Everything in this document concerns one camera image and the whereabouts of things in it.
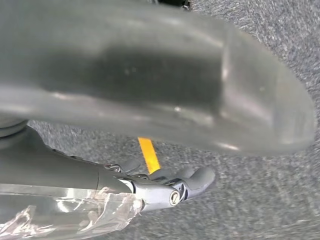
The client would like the clear plastic tape wrap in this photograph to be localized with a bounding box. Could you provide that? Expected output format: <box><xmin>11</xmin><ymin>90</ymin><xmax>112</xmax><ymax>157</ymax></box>
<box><xmin>0</xmin><ymin>183</ymin><xmax>143</xmax><ymax>240</ymax></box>

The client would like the black robot leg part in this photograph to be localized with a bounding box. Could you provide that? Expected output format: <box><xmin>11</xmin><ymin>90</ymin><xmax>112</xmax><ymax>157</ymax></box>
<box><xmin>157</xmin><ymin>0</ymin><xmax>192</xmax><ymax>11</ymax></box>

